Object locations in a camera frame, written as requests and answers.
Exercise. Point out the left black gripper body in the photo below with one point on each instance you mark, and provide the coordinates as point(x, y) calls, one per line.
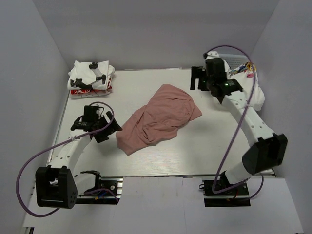
point(101, 122)

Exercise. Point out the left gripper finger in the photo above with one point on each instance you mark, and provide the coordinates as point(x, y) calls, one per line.
point(113, 127)
point(101, 136)

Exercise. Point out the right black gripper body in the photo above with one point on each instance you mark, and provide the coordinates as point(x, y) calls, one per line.
point(208, 80)

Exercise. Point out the white printed t shirt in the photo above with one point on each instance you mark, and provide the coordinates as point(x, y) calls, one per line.
point(245, 74)

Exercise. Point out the pink t shirt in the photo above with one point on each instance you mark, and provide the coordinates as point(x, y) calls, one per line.
point(169, 109)

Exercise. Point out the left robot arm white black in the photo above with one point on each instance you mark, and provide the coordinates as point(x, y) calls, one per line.
point(56, 184)

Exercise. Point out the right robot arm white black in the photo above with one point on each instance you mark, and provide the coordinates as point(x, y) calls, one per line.
point(236, 90)

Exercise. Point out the white plastic basket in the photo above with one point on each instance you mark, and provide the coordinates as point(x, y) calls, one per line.
point(233, 60)

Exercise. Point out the folded red white t shirt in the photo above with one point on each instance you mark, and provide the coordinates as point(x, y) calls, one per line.
point(80, 90)

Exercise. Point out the folded white black t shirt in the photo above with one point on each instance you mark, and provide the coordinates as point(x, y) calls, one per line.
point(91, 75)

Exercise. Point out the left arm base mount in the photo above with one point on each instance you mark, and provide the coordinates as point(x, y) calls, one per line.
point(94, 189)

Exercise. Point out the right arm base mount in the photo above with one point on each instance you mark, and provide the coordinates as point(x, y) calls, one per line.
point(238, 197)

